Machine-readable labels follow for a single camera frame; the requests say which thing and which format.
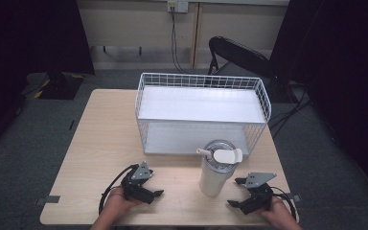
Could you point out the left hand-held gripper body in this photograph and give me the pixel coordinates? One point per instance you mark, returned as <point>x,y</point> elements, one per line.
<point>133,188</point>

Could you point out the person's right hand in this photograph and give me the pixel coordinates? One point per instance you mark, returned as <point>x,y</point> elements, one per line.
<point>278,211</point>

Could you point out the grey tape strip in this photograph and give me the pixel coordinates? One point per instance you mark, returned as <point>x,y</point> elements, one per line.
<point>48,200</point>
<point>295,197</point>

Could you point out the black stand base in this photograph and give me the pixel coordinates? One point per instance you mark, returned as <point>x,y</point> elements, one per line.
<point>57,86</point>

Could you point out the white wall socket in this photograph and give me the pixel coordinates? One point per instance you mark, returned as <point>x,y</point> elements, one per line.
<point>178,5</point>

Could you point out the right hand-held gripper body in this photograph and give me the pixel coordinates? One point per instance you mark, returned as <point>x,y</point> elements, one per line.
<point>259,196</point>

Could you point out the small black tape mark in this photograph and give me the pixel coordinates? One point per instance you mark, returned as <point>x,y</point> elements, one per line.
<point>72,124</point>

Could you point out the white tumbler cup with straw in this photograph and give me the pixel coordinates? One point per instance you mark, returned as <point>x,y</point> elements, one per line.
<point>212,180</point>

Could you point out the black folding chair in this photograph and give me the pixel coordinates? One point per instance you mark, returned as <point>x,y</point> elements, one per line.
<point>236,52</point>

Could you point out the dark curtain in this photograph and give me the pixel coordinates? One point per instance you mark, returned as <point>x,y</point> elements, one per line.
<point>28,38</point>
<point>341,64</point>

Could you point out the person's left hand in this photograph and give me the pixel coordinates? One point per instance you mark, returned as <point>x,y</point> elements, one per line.
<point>119,204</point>

